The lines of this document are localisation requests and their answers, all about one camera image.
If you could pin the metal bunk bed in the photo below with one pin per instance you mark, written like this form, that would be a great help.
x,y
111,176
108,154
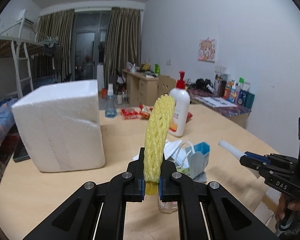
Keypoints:
x,y
28,59

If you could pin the white air conditioner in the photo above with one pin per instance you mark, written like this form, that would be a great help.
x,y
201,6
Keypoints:
x,y
27,19

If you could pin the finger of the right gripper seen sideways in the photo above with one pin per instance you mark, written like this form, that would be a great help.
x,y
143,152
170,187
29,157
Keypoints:
x,y
255,161

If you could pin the yellow foam net sleeve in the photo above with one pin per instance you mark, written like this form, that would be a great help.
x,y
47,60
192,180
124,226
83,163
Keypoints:
x,y
155,139

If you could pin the glass balcony door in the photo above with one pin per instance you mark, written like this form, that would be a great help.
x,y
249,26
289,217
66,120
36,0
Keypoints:
x,y
88,41

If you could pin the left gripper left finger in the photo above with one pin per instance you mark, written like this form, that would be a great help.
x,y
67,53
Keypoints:
x,y
95,211

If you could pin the wooden desk with drawers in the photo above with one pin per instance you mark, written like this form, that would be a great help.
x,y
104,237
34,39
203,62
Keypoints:
x,y
140,88

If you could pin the long patterned side desk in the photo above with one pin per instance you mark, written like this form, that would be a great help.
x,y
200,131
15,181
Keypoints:
x,y
234,112

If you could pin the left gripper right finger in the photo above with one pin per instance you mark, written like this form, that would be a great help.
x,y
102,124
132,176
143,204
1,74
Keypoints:
x,y
208,211

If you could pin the white foam strip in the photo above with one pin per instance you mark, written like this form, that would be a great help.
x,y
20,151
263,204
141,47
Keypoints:
x,y
237,154

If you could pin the black smartphone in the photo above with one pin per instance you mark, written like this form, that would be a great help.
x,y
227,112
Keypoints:
x,y
20,153

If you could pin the cartoon girl wall poster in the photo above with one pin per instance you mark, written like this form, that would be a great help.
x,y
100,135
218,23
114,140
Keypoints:
x,y
207,50

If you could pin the red wet wipes pack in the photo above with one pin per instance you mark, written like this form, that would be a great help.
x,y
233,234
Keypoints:
x,y
189,116

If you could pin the person's right hand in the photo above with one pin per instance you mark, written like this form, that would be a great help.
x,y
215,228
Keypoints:
x,y
284,205

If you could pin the red snack packets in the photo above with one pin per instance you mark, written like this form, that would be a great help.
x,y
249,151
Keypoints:
x,y
131,113

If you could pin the white cloth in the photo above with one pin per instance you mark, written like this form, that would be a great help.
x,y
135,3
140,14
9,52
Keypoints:
x,y
171,153

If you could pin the white lotion pump bottle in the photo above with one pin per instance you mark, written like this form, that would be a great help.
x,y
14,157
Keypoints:
x,y
182,102

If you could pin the toiletries on side desk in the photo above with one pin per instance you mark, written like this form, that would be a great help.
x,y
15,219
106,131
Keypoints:
x,y
233,91

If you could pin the grey cloth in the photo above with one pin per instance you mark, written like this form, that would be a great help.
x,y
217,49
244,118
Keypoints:
x,y
201,178

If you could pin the white styrofoam box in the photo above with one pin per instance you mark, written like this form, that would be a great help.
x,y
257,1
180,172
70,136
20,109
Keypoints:
x,y
60,126

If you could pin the blue patterned quilt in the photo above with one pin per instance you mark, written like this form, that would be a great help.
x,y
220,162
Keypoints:
x,y
6,117

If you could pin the clear blue spray bottle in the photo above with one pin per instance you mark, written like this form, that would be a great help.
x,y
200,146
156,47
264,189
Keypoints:
x,y
110,111

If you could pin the green floral tissue pack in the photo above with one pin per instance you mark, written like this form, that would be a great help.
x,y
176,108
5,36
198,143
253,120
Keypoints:
x,y
185,171

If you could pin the brown curtains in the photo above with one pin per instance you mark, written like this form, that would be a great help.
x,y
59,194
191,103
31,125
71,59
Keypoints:
x,y
122,42

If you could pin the wooden smiley chair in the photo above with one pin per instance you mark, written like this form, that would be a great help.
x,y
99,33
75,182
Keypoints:
x,y
165,85

